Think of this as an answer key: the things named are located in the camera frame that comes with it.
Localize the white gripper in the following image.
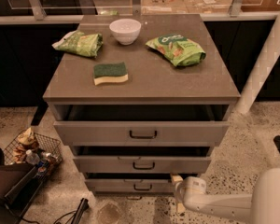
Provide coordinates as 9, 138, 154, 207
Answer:
170, 174, 206, 215

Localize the grey drawer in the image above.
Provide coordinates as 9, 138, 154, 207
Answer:
74, 147, 211, 174
55, 105, 229, 147
85, 173, 173, 194

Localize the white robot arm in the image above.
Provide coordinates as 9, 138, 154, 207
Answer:
171, 168, 280, 224

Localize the grey drawer cabinet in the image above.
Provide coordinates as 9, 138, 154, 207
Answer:
42, 13, 242, 196

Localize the black bar on floor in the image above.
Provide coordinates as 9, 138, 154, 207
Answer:
71, 198, 89, 224

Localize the green yellow sponge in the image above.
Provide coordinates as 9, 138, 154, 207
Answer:
93, 63, 128, 85

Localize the green chip bag right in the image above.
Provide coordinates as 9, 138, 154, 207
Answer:
146, 34, 206, 67

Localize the clear plastic water bottle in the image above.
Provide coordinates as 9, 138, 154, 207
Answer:
25, 149, 41, 165

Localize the crumpled tan snack bag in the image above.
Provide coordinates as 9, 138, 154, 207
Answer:
12, 128, 39, 163

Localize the white ceramic bowl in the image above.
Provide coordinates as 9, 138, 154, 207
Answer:
109, 19, 142, 45

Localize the green snack bag left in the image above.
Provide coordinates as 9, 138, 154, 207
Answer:
52, 30, 103, 58

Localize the cardboard box centre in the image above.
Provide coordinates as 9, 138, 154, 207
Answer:
141, 0, 188, 14

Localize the black wire basket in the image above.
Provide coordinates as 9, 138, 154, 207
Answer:
4, 132, 62, 179

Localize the white diagonal post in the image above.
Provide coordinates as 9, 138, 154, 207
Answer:
235, 11, 280, 114

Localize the metal railing frame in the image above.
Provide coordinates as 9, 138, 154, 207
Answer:
0, 0, 280, 24

